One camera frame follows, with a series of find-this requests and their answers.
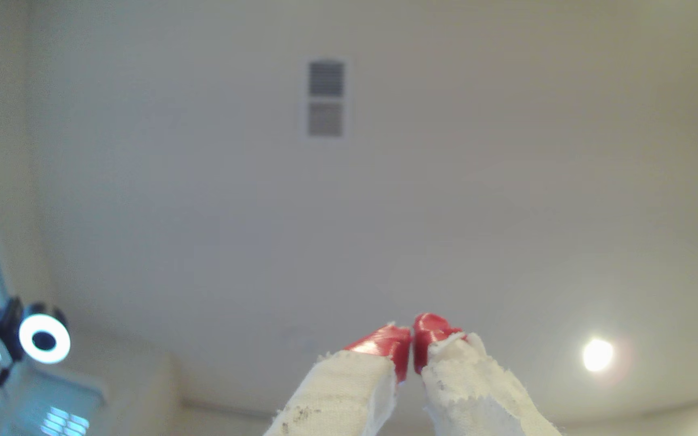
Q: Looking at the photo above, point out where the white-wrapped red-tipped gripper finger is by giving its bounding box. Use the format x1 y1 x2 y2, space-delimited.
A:
263 323 413 436
413 312 563 436

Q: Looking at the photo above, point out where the grey ceiling air vent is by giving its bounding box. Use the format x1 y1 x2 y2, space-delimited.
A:
305 58 348 139

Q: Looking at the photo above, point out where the round ceiling light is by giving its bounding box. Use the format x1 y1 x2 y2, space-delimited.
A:
582 337 616 373

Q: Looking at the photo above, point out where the round white ring light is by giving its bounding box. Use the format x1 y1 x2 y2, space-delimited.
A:
18 303 72 365

